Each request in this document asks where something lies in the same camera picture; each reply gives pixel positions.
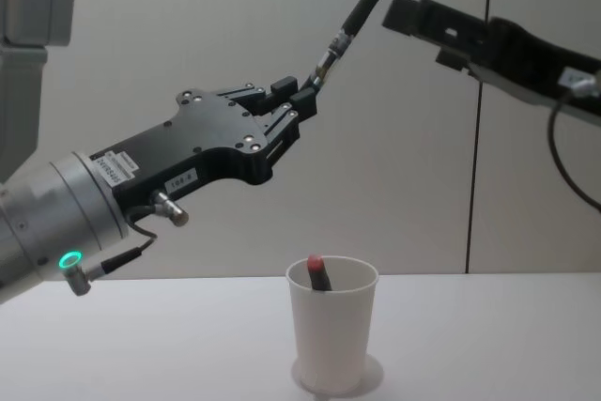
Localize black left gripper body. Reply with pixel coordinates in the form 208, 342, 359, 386
87, 88, 302, 213

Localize thin dark left gripper cable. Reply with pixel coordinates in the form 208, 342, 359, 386
68, 191, 190, 297

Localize thin dark gripper cable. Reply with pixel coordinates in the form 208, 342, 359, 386
547, 74, 601, 212
68, 191, 190, 297

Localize black pen with red cap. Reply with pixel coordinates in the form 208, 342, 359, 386
307, 254, 335, 293

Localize thin dark right gripper cable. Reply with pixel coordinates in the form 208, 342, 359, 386
547, 74, 601, 212

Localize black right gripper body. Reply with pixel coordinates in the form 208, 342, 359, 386
469, 17, 601, 129

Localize white table cloth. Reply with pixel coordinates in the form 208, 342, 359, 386
0, 272, 601, 401

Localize white paper cup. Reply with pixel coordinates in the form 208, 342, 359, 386
285, 254, 379, 393

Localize black pen with silver tip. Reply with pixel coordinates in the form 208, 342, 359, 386
307, 0, 395, 92

